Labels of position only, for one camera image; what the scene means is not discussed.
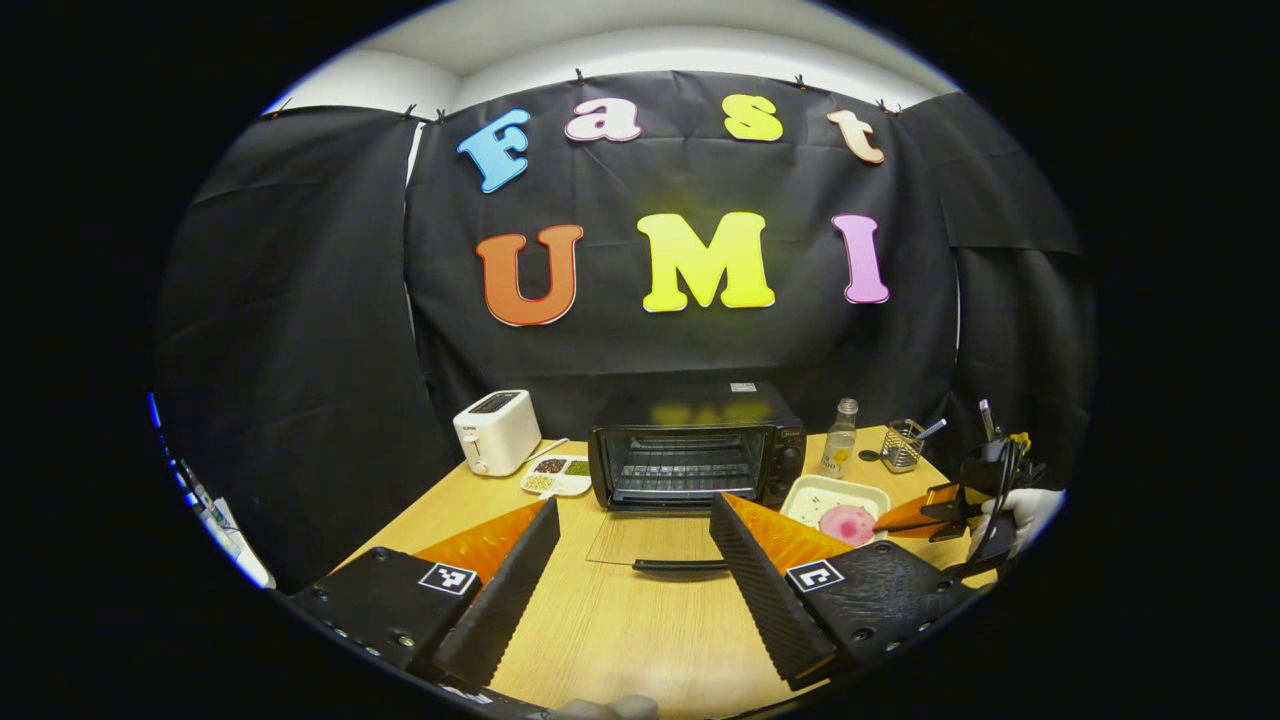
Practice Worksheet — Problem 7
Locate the white rectangular plate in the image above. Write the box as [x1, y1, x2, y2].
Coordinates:
[779, 474, 891, 549]

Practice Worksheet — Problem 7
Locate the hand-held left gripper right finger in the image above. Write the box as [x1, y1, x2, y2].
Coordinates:
[709, 492, 986, 691]

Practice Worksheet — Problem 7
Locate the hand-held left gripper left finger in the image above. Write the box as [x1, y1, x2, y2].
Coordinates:
[285, 497, 561, 691]

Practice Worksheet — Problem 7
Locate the white toaster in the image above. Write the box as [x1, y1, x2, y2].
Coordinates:
[453, 389, 543, 477]

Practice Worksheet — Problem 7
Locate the pink round food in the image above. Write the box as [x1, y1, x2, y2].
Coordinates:
[818, 504, 879, 547]

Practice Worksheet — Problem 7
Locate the wire mesh holder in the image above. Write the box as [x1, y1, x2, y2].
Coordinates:
[880, 419, 926, 474]

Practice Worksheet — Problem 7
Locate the clear glass bottle yellow label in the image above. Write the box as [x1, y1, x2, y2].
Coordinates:
[820, 398, 859, 479]

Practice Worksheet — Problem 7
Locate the black electric oven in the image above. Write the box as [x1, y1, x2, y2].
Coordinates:
[584, 380, 807, 583]

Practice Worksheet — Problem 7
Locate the white divided dish with seeds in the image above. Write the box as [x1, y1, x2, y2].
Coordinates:
[519, 455, 593, 498]

